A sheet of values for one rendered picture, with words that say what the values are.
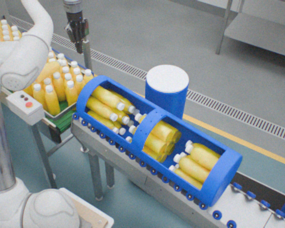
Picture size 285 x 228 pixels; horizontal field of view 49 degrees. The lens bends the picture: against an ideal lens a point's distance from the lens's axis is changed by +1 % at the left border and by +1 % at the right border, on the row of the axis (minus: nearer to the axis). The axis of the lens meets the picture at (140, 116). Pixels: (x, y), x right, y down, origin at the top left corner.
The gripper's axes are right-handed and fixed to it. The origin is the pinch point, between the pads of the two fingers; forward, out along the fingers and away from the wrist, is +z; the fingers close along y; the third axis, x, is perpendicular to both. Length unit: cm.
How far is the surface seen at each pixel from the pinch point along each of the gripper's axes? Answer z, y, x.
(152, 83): 39, -39, 19
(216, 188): 25, 9, 91
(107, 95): 23.6, -1.0, 17.2
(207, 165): 26, 2, 82
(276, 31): 114, -285, 24
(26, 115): 34.9, 31.7, -13.5
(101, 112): 30.1, 6.3, 19.1
